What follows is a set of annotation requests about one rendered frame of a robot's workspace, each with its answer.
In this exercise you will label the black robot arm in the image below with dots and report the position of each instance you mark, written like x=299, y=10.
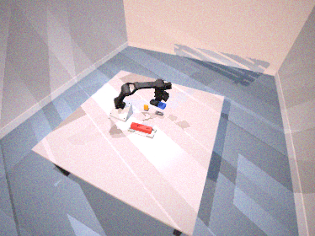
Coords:
x=125, y=91

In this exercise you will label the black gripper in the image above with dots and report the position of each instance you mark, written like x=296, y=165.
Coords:
x=157, y=96

